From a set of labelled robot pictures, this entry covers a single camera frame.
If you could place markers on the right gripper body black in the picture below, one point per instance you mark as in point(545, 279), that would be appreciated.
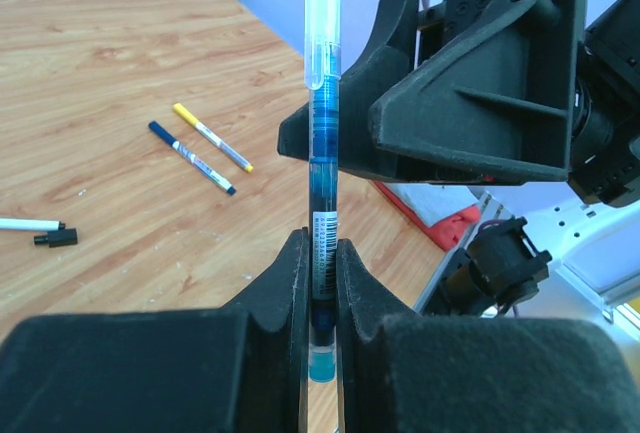
point(604, 161)

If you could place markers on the black pen cap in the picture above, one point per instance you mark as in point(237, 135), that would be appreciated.
point(57, 238)

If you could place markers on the yellow pen cap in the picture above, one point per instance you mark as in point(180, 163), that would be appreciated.
point(185, 114)

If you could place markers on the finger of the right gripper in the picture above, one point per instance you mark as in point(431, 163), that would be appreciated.
point(387, 58)
point(495, 102)

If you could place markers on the white pen black end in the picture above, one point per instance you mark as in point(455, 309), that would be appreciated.
point(20, 224)

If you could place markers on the white marker yellow end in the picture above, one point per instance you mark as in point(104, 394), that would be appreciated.
point(223, 146)

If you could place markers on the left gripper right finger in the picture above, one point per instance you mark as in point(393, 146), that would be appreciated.
point(400, 371)

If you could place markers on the clear plastic pen cap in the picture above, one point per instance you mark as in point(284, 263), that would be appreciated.
point(322, 41)

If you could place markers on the red and grey cloth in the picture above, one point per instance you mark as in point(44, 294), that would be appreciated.
point(443, 213)

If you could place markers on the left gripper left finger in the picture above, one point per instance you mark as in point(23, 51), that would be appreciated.
point(241, 367)

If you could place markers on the white pen with lettering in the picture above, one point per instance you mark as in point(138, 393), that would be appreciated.
point(204, 168)

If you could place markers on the blue gel pen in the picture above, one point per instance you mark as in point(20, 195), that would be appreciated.
point(323, 216)

